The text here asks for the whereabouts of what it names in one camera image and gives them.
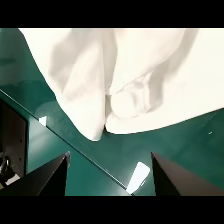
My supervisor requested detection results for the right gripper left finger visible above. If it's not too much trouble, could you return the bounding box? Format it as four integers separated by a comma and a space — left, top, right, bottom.
0, 151, 71, 197

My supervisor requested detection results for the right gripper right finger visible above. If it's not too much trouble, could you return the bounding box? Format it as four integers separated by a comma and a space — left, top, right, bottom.
150, 151, 224, 197

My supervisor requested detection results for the white T-shirt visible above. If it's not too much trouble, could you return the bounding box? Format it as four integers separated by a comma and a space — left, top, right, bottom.
18, 27, 224, 142

